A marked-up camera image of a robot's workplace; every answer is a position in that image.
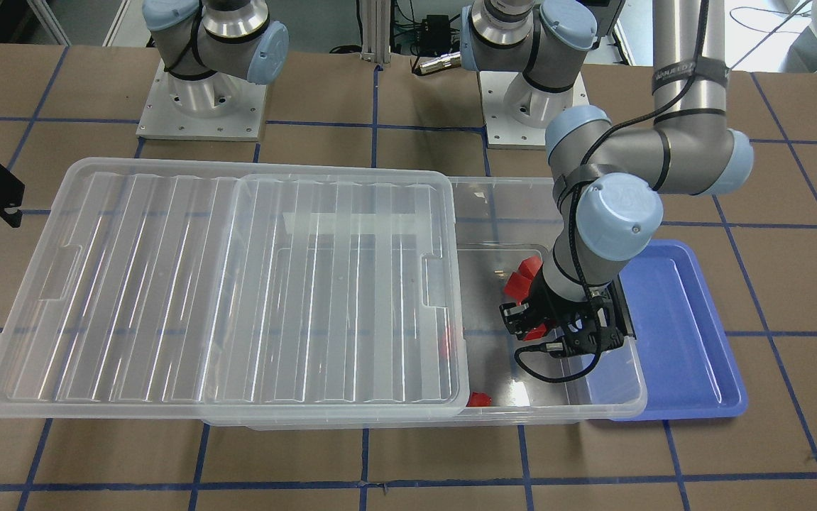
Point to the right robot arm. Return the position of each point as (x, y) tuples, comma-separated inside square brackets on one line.
[(207, 49)]

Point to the clear plastic box lid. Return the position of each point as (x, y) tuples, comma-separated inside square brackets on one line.
[(261, 295)]

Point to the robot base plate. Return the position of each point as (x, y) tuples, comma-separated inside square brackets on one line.
[(218, 108), (516, 114)]

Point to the blue plastic tray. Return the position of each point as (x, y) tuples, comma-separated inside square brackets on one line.
[(680, 365)]

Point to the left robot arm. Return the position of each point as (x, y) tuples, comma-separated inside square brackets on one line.
[(609, 177)]

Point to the aluminium frame post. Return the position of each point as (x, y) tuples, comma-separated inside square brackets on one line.
[(376, 28)]

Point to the red block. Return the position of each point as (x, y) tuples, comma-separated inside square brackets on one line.
[(517, 287), (539, 332), (530, 267), (479, 399)]

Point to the red block top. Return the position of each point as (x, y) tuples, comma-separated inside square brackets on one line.
[(479, 399)]

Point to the clear plastic storage box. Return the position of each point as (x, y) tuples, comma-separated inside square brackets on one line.
[(500, 221)]

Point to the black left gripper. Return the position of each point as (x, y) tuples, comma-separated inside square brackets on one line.
[(545, 303)]

